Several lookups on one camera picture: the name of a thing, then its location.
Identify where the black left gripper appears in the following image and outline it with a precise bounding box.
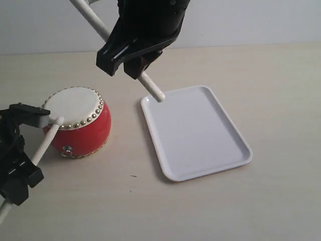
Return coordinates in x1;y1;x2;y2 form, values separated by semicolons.
1;120;44;206

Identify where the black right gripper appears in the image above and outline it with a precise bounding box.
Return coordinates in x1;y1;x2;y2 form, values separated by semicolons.
96;0;190;79

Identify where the wooden drumstick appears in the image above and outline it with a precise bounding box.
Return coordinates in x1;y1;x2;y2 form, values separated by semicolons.
1;116;64;224
69;0;166;103

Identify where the red small drum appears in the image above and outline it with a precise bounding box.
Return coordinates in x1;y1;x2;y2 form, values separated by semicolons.
42;86;112;158

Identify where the white plastic tray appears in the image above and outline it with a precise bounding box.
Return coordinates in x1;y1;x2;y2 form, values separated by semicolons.
140;85;253;182

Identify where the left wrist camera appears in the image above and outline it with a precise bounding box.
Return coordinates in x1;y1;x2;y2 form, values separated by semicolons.
1;103;51;128

